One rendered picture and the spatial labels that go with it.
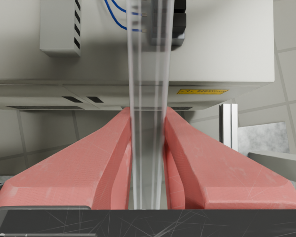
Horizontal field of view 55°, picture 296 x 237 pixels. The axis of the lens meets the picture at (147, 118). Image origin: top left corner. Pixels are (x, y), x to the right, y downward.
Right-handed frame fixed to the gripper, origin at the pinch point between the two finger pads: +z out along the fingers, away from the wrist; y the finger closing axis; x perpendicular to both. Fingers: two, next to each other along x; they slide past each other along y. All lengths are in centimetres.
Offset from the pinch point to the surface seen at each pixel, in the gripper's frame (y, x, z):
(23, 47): 19.6, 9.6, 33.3
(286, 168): -38, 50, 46
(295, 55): -57, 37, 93
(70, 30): 11.1, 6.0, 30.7
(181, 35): -5.0, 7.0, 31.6
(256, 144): -41, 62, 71
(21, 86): 21.5, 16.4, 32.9
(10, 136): 51, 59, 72
